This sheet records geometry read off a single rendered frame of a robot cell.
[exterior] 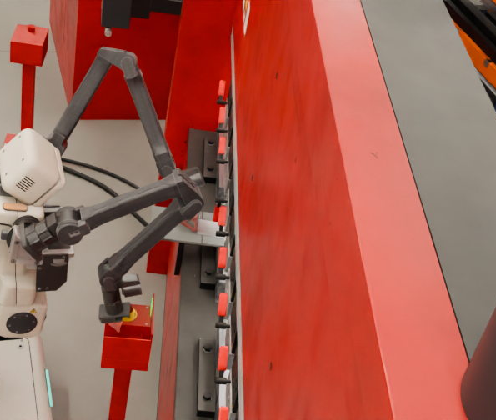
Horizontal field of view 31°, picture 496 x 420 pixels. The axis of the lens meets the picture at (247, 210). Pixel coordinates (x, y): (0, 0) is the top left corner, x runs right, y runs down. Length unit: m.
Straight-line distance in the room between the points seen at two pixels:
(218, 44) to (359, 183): 2.57
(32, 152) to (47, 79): 3.17
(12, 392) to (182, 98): 1.40
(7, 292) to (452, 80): 1.89
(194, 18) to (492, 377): 2.95
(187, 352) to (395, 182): 1.75
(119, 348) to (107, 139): 2.53
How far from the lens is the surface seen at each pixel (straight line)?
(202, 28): 3.72
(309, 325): 1.44
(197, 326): 2.99
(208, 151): 3.76
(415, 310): 1.04
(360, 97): 1.43
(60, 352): 4.06
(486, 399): 0.91
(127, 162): 5.20
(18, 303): 3.09
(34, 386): 3.55
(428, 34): 1.71
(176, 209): 2.73
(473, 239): 1.19
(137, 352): 3.05
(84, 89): 3.00
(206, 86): 3.84
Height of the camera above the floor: 2.96
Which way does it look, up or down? 36 degrees down
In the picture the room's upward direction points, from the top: 12 degrees clockwise
